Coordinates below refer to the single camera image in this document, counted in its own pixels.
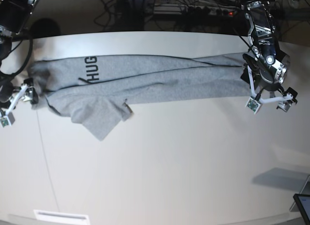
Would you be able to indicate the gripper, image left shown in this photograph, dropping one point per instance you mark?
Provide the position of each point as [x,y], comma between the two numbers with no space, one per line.
[7,89]

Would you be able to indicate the grey T-shirt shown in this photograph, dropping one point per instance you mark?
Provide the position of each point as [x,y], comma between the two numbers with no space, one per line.
[97,91]

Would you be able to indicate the black tablet screen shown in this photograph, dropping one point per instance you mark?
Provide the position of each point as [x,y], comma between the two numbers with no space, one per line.
[303,203]

